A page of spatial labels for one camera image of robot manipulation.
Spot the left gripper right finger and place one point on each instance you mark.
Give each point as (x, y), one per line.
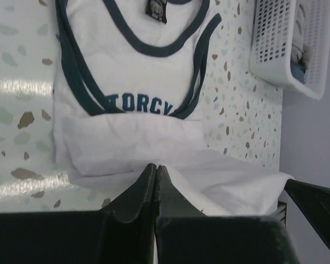
(185, 234)

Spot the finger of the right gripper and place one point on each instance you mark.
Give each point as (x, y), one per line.
(314, 203)

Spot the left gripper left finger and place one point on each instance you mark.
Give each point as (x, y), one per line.
(121, 232)

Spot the white motorcycle print tank top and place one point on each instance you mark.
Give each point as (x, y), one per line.
(127, 93)

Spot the grey tank top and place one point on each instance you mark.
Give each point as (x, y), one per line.
(301, 53)

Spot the blue garment in basket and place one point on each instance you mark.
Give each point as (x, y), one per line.
(298, 71)

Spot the white plastic laundry basket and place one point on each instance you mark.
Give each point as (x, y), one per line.
(272, 45)

